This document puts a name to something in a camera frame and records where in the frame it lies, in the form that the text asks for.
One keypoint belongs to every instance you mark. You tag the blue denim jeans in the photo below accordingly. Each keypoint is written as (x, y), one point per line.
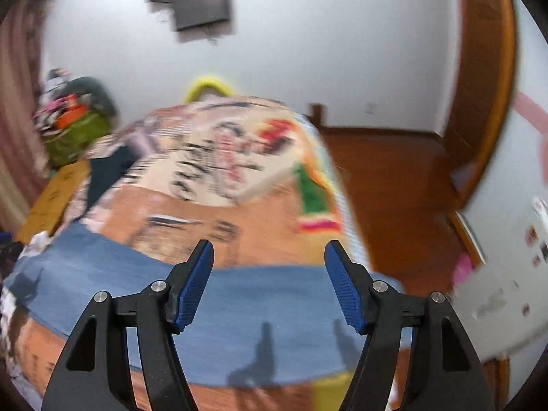
(255, 326)

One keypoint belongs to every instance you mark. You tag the newspaper print bed cover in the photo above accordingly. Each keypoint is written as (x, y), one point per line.
(247, 174)

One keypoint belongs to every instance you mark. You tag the yellow round object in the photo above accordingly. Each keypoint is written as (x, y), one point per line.
(207, 85)

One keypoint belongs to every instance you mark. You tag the green patterned bag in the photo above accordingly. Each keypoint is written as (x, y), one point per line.
(67, 145)

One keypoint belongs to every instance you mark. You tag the dark folded garment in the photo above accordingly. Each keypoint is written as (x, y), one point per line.
(104, 172)

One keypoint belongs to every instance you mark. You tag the wooden door frame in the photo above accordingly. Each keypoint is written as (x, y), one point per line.
(483, 90)

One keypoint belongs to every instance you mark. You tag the orange box on bag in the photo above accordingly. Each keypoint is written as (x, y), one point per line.
(70, 116)

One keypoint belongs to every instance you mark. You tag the striped pink curtain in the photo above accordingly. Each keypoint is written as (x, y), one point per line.
(24, 162)

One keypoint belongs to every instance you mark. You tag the wooden lap tray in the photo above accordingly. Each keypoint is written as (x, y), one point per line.
(47, 212)

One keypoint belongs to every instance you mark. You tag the grey neck pillow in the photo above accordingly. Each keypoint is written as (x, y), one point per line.
(93, 94)

